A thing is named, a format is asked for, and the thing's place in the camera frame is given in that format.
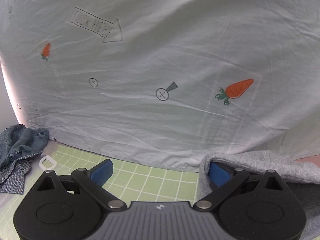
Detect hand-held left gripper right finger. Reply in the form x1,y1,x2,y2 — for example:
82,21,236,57
194,162,292,212

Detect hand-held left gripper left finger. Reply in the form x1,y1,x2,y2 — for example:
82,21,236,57
31,159,127,212

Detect grey zip hoodie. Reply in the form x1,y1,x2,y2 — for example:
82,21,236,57
198,151,320,240

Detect green grid mat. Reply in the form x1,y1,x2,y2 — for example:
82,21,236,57
24,142,200,203

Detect white plastic loop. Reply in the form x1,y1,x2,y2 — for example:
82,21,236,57
39,156,57,170

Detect blue denim jeans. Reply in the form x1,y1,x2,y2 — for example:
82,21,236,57
0,124,49,168

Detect blue plaid shirt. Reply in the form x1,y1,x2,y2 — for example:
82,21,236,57
0,152,32,194

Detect carrot printed white sheet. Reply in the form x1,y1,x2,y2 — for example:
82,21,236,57
0,0,320,173

